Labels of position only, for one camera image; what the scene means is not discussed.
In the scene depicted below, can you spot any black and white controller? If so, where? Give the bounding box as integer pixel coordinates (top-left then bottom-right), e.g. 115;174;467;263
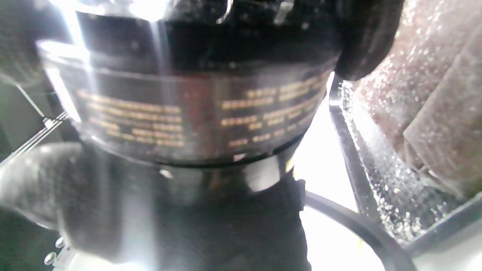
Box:
0;143;416;271

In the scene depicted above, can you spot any black plastic tray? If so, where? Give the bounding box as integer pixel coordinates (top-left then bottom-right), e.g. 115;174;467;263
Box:
329;72;482;258

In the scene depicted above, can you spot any person's right hand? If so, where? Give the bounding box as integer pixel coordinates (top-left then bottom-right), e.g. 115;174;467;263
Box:
334;0;406;82

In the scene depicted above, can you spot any person's left hand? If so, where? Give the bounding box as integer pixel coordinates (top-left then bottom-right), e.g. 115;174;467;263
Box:
226;175;313;271

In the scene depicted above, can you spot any brown leather bag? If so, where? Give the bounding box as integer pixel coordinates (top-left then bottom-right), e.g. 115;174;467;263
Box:
352;0;482;198

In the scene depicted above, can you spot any black leather care cream tin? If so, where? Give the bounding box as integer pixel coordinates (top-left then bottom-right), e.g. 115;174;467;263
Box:
36;0;341;168

